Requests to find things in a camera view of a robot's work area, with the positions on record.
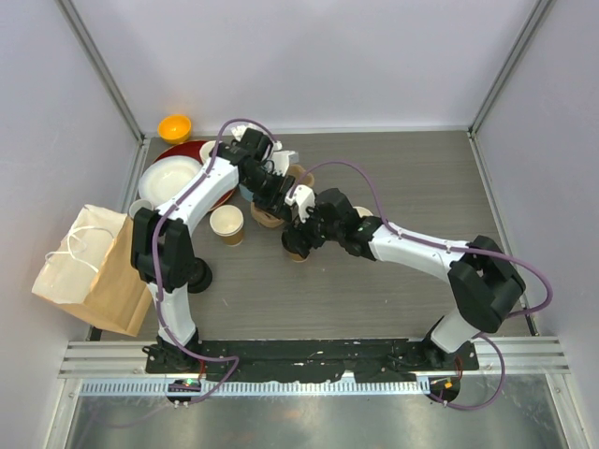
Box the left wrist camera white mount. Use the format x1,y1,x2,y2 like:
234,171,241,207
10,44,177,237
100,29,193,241
270,141,300,175

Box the small white pink cup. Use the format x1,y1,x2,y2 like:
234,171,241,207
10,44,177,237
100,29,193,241
128,198,154,219

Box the white wrapped straws bundle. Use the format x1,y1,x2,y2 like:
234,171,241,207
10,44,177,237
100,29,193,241
230,124,248,140

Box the white slotted cable duct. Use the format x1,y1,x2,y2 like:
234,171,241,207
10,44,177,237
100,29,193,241
80,376,430,398

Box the cardboard cup carrier back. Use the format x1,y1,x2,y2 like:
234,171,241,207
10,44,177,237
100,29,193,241
286,164,314,187

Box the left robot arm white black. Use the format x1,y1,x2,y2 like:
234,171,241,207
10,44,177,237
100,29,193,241
131,125,299,374

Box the cardboard cup carrier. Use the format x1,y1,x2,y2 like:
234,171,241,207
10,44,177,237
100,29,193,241
286,164,314,187
250,202,285,229

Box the blue cup holder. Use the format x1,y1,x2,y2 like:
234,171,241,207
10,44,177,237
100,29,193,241
239,185,254,202

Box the white plate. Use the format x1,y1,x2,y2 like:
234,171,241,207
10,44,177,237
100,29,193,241
138,155,201,206

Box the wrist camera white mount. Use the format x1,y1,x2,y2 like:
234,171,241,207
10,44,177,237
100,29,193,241
285,184,315,223
270,141,300,175

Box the pale yellow mug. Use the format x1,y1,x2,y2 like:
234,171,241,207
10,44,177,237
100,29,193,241
199,140,216,164

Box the orange bowl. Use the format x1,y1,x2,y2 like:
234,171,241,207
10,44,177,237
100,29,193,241
157,114,193,145

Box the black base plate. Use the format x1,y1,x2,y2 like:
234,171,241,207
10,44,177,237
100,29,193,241
142,339,479,384

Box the lidded brown paper cup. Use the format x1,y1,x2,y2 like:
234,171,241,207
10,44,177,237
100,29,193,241
282,228,313,264

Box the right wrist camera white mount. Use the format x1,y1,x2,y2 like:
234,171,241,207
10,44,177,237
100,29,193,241
285,184,315,223

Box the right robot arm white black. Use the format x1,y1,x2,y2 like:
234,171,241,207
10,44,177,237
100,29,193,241
282,186,526,369

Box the aluminium rail frame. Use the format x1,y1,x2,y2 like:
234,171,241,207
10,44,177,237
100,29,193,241
58,337,570,379

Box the cardboard cup carrier front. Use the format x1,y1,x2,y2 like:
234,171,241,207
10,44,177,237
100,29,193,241
250,202,285,229

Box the brown paper bag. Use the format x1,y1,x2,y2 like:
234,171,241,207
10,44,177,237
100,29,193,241
32,205,152,337

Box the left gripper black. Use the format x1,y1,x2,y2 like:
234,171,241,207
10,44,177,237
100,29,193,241
241,168,295,223

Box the red round tray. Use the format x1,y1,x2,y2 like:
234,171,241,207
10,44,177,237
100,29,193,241
153,140,235,211

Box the black lid stack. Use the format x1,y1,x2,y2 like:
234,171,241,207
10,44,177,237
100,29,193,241
187,257,212,294

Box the brown paper cups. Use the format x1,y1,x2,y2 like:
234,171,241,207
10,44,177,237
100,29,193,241
210,205,244,246

